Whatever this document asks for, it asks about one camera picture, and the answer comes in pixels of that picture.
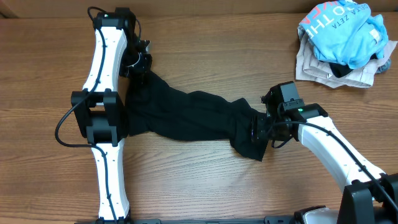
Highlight black t-shirt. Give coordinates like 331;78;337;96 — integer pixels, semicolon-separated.
125;72;267;161

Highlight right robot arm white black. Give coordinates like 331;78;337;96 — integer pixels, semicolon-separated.
251;82;397;224

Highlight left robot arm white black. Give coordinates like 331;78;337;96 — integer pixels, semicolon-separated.
71;7;152;223

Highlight beige shorts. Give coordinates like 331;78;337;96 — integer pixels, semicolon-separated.
295;27;397;88

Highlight black garment in pile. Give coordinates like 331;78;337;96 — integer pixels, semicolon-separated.
329;54;379;78

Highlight light blue printed t-shirt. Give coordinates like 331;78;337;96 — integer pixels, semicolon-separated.
299;1;389;69

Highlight grey garment in pile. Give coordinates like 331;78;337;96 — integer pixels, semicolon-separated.
376;58;391;73

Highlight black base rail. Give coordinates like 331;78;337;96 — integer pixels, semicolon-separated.
74;215;343;224

